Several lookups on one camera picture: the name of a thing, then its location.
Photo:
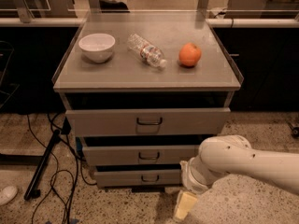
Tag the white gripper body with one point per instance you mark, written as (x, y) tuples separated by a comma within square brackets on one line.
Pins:
[(192, 180)]

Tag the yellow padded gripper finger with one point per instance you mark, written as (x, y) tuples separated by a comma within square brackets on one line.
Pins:
[(185, 203)]

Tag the grey bottom drawer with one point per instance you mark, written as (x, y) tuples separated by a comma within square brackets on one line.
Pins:
[(138, 175)]

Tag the grey drawer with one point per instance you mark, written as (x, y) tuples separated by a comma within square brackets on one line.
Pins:
[(138, 175), (145, 113), (139, 150)]

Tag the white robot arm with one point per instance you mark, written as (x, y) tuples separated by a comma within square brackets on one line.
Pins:
[(219, 156)]

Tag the grey top drawer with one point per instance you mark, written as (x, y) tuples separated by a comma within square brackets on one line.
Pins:
[(145, 113)]

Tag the grey middle drawer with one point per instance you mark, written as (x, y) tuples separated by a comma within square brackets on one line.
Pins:
[(139, 150)]

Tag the grey drawer cabinet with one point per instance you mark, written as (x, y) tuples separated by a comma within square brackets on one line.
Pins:
[(126, 72)]

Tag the black caster wheel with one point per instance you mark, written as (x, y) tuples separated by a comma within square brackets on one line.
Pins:
[(294, 130)]

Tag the orange fruit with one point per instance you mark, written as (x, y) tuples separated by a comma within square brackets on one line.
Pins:
[(189, 55)]

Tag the clear plastic water bottle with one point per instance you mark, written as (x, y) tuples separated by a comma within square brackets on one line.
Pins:
[(146, 51)]

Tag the black floor stand bar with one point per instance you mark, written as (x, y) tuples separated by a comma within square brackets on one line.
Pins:
[(31, 190)]

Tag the white ceramic bowl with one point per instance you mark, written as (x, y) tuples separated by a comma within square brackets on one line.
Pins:
[(97, 47)]

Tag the white shoe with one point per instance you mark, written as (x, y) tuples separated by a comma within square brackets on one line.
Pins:
[(7, 194)]

